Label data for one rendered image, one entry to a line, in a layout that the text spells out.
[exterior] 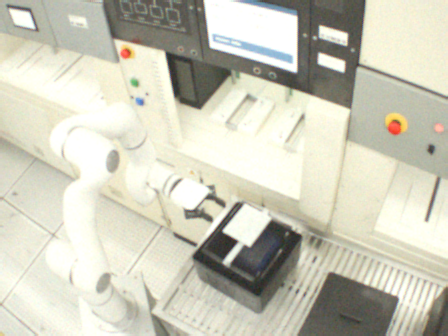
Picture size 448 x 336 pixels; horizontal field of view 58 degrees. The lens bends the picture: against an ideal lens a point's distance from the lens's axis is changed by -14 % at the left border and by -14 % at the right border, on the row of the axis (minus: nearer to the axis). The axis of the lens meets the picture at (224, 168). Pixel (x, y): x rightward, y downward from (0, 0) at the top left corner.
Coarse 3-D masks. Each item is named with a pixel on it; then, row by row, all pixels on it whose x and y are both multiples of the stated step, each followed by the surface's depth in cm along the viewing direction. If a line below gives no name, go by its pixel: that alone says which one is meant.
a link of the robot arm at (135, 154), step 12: (144, 144) 134; (132, 156) 136; (144, 156) 137; (132, 168) 143; (144, 168) 141; (132, 180) 144; (144, 180) 143; (132, 192) 147; (144, 192) 146; (144, 204) 152
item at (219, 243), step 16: (240, 208) 157; (256, 208) 154; (224, 224) 152; (240, 224) 140; (256, 224) 139; (272, 224) 152; (224, 240) 158; (240, 240) 136; (288, 240) 152; (208, 256) 149; (224, 272) 151; (240, 272) 140; (256, 288) 147
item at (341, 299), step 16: (336, 288) 146; (352, 288) 145; (368, 288) 144; (320, 304) 143; (336, 304) 142; (352, 304) 141; (368, 304) 140; (384, 304) 140; (320, 320) 139; (336, 320) 138; (352, 320) 137; (368, 320) 137; (384, 320) 136
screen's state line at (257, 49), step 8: (216, 40) 130; (224, 40) 128; (232, 40) 126; (240, 40) 125; (240, 48) 127; (248, 48) 126; (256, 48) 124; (264, 48) 122; (272, 56) 123; (280, 56) 122; (288, 56) 120
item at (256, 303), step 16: (208, 240) 156; (192, 256) 151; (224, 256) 167; (288, 256) 148; (208, 272) 151; (272, 272) 162; (288, 272) 159; (224, 288) 153; (240, 288) 143; (272, 288) 149; (256, 304) 146
